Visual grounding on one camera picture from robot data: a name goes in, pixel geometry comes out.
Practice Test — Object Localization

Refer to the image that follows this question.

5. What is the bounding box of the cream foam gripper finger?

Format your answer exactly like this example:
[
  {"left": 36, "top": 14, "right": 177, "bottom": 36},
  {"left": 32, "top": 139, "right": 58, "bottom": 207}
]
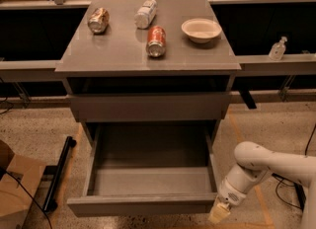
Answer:
[{"left": 208, "top": 202, "right": 230, "bottom": 224}]

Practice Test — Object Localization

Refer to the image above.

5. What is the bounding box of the grey drawer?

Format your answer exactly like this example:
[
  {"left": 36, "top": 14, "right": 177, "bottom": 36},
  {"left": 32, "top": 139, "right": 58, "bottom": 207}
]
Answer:
[
  {"left": 67, "top": 121, "right": 217, "bottom": 217},
  {"left": 68, "top": 93, "right": 231, "bottom": 122}
]

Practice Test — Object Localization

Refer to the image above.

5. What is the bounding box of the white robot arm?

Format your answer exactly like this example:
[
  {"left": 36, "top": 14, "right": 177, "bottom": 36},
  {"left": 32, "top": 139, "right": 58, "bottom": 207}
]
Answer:
[{"left": 209, "top": 141, "right": 316, "bottom": 229}]

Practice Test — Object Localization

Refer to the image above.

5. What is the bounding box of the grey drawer cabinet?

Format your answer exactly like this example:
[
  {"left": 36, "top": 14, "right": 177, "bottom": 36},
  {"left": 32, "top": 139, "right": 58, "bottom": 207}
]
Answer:
[{"left": 55, "top": 0, "right": 241, "bottom": 142}]

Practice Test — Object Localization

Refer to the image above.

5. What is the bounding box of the closed grey top drawer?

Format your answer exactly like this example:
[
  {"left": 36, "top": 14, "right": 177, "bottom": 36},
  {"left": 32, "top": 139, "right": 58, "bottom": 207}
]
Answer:
[{"left": 68, "top": 93, "right": 231, "bottom": 122}]

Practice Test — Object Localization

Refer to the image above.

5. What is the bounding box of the black right floor bar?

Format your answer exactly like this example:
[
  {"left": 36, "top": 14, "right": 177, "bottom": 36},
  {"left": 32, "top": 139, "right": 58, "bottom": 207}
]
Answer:
[{"left": 294, "top": 184, "right": 306, "bottom": 209}]

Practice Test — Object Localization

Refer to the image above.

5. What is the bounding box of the black floor bar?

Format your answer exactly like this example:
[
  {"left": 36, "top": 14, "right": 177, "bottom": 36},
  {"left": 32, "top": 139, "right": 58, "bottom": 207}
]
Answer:
[
  {"left": 42, "top": 136, "right": 76, "bottom": 213},
  {"left": 294, "top": 184, "right": 306, "bottom": 209}
]

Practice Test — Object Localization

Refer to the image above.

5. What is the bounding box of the clear sanitizer pump bottle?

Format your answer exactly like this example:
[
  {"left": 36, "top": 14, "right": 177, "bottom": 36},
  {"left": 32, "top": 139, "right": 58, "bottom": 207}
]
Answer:
[{"left": 269, "top": 37, "right": 287, "bottom": 61}]

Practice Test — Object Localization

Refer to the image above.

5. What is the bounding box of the white paper bowl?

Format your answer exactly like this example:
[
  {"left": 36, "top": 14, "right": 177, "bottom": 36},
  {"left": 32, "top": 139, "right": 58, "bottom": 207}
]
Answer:
[{"left": 182, "top": 19, "right": 222, "bottom": 43}]

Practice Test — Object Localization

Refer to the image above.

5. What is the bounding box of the black left floor bar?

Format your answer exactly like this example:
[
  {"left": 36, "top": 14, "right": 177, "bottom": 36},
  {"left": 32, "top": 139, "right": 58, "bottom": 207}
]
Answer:
[{"left": 42, "top": 136, "right": 76, "bottom": 213}]

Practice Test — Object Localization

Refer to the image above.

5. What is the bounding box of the red soda can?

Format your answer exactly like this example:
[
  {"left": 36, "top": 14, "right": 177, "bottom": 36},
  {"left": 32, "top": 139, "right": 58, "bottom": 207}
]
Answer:
[{"left": 146, "top": 26, "right": 166, "bottom": 58}]

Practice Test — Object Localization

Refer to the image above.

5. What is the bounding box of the white soda can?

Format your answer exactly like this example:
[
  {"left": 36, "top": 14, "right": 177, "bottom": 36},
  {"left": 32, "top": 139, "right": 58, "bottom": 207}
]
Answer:
[{"left": 134, "top": 0, "right": 157, "bottom": 29}]

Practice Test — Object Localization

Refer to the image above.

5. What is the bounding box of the cardboard box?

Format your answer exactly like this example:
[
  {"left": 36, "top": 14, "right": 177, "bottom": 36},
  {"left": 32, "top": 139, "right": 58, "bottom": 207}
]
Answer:
[{"left": 0, "top": 140, "right": 45, "bottom": 229}]

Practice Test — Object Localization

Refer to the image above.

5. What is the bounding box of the gold soda can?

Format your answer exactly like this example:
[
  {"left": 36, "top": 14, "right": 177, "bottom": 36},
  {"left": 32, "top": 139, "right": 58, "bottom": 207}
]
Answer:
[{"left": 88, "top": 8, "right": 110, "bottom": 34}]

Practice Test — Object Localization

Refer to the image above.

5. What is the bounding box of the black floor cable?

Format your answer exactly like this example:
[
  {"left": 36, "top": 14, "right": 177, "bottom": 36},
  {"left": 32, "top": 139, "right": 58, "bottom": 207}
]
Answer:
[{"left": 272, "top": 122, "right": 316, "bottom": 211}]

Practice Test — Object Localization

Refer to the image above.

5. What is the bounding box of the black cable over box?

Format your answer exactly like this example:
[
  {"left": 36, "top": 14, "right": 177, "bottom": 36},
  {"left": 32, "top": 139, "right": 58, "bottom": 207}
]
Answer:
[{"left": 0, "top": 167, "right": 53, "bottom": 229}]

